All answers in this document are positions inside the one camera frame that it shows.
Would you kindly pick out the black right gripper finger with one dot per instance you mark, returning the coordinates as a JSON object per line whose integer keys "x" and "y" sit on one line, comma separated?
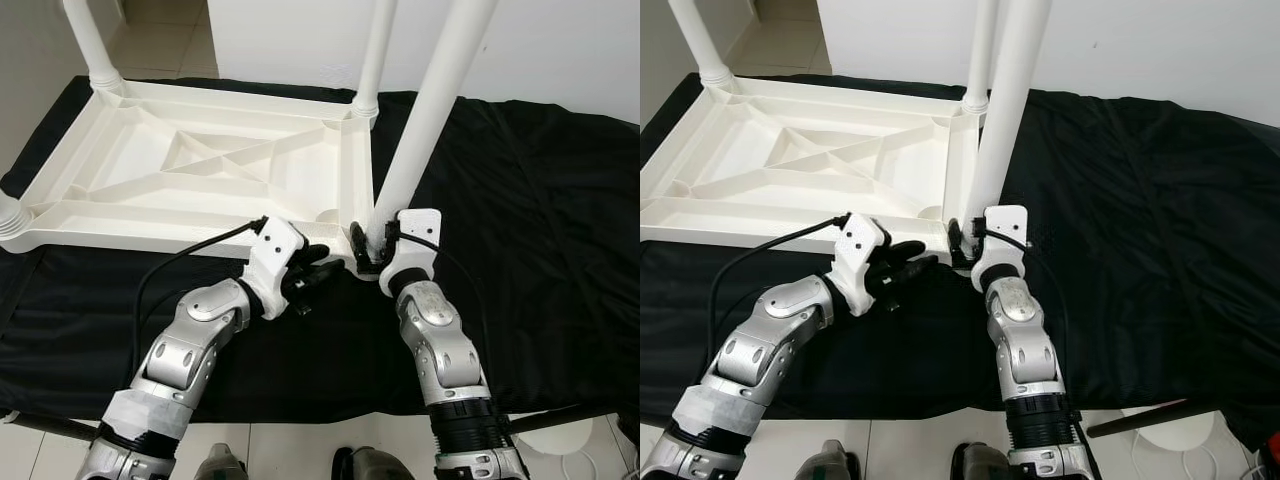
{"x": 956, "y": 243}
{"x": 358, "y": 245}

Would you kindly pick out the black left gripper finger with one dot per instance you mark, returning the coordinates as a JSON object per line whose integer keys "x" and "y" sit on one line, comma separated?
{"x": 325, "y": 275}
{"x": 317, "y": 253}
{"x": 905, "y": 250}
{"x": 915, "y": 271}

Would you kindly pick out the cream plastic children table top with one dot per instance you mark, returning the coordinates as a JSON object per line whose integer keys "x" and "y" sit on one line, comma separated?
{"x": 720, "y": 180}
{"x": 100, "y": 180}

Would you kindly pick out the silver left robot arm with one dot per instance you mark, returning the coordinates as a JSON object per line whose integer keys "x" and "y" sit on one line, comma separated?
{"x": 190, "y": 340}
{"x": 770, "y": 340}

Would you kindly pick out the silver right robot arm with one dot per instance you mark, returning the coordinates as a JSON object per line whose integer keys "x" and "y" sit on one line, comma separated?
{"x": 435, "y": 340}
{"x": 1020, "y": 335}

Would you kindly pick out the black tablecloth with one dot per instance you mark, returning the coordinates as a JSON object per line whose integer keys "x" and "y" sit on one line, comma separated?
{"x": 1150, "y": 220}
{"x": 540, "y": 220}

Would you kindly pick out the grey robot left foot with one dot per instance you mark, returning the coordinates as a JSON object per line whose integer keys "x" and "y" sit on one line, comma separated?
{"x": 828, "y": 463}
{"x": 222, "y": 465}

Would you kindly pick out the grey robot foot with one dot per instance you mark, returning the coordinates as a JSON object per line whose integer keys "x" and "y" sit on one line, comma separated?
{"x": 828, "y": 463}
{"x": 222, "y": 465}
{"x": 982, "y": 465}
{"x": 372, "y": 467}

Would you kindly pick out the grey robot right foot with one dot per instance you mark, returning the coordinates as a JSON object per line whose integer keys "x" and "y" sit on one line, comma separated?
{"x": 372, "y": 467}
{"x": 982, "y": 465}

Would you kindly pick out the black rod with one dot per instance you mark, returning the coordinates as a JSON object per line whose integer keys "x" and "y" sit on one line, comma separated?
{"x": 50, "y": 425}

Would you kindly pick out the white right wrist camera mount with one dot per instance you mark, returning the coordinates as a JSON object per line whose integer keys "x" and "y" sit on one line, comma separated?
{"x": 1005, "y": 262}
{"x": 415, "y": 265}

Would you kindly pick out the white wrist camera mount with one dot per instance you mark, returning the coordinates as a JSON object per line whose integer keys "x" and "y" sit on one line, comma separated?
{"x": 415, "y": 265}
{"x": 275, "y": 250}
{"x": 1005, "y": 262}
{"x": 858, "y": 245}

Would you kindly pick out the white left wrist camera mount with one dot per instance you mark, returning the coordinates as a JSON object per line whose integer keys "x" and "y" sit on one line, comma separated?
{"x": 858, "y": 245}
{"x": 275, "y": 250}

